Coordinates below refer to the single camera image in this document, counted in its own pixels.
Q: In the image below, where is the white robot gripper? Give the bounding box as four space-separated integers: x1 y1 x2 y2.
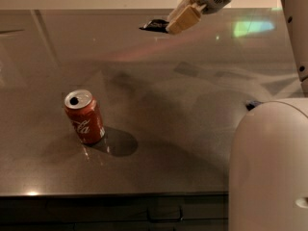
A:
167 0 232 35

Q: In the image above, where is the black chocolate RXBAR wrapper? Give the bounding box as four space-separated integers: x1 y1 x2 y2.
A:
141 19 168 33

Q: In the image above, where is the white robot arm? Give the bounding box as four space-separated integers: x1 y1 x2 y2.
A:
167 0 308 231

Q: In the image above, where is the blue snack bar wrapper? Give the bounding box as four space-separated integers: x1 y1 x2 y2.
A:
245 100 262 111

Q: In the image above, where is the red Coca-Cola can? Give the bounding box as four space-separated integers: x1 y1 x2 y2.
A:
64 90 105 144

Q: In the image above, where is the dark drawer handle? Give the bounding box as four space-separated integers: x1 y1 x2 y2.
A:
146 206 184 223

